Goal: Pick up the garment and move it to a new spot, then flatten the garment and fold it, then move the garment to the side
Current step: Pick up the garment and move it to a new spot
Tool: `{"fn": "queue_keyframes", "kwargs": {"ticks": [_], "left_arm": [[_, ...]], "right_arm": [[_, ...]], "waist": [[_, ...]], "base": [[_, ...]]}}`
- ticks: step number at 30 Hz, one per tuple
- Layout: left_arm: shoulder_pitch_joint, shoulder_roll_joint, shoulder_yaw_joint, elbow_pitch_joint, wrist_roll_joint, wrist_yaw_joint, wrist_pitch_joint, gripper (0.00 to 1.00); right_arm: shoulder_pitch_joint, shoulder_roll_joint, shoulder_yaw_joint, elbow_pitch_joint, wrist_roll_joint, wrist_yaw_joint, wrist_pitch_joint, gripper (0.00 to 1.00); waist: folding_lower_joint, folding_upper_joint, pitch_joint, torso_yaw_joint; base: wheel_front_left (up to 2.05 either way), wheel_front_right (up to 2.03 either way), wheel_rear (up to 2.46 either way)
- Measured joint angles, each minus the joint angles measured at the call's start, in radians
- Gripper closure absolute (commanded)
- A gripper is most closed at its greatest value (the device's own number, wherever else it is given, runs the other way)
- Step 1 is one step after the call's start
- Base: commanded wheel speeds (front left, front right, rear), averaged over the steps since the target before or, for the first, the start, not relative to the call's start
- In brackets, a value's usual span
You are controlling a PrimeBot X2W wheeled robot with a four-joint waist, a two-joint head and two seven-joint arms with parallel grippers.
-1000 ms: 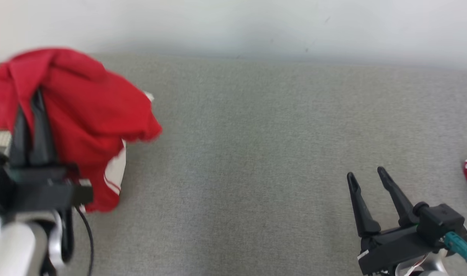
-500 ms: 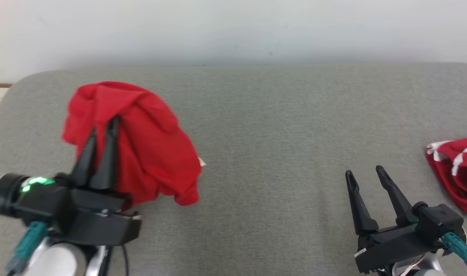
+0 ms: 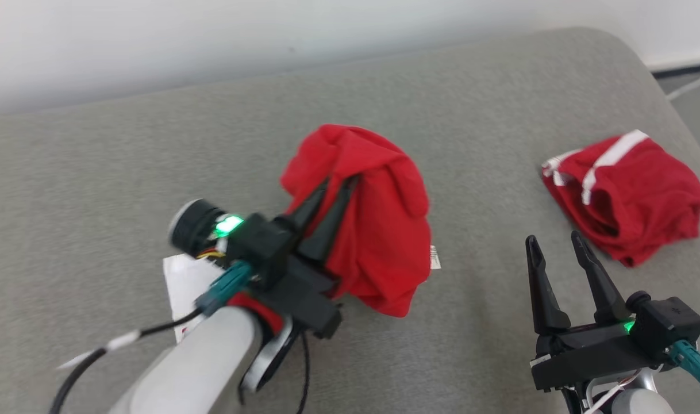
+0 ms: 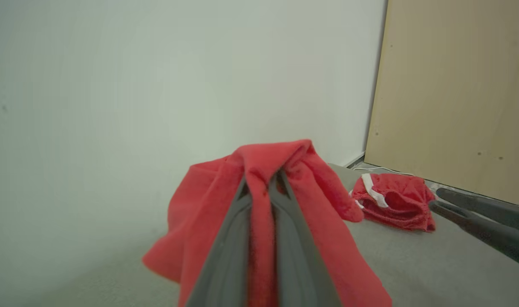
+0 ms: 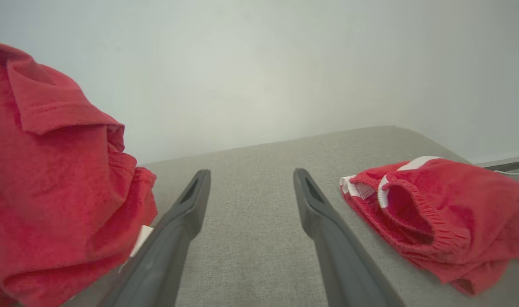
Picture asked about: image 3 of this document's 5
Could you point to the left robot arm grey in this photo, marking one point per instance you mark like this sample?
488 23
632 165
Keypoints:
195 368

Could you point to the red basketball shorts white stripes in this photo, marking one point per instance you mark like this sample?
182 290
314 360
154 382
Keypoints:
631 195

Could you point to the red white jersey shirt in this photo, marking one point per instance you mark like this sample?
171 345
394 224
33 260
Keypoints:
384 230

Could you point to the grey fabric sofa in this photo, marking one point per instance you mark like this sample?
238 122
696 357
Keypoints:
470 345

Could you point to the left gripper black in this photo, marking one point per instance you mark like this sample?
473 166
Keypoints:
304 293

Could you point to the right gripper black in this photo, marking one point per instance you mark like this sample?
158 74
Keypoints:
591 353

